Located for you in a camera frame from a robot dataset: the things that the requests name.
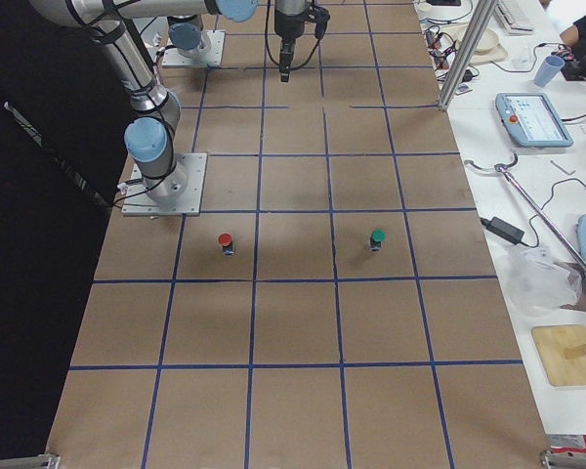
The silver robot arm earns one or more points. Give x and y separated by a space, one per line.
150 138
188 36

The beige round plate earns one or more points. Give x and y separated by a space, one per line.
488 41

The red push button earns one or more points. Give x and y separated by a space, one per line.
225 240

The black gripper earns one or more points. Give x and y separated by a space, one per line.
286 28

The white keyboard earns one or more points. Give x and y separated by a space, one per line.
512 18

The beige tray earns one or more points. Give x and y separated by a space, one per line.
498 54

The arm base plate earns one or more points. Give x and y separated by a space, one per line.
173 58
180 193

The brown paper table cover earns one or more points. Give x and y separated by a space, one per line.
305 349

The metal rod with hook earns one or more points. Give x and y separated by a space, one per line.
504 169

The aluminium frame post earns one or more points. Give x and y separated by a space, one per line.
473 33

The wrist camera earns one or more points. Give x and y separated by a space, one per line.
321 17

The black power adapter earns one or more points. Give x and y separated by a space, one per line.
504 230

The wooden board stand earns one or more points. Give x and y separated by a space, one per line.
562 351

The clear plastic bag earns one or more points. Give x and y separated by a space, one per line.
533 280

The blue plastic cup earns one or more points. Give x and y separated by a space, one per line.
548 69

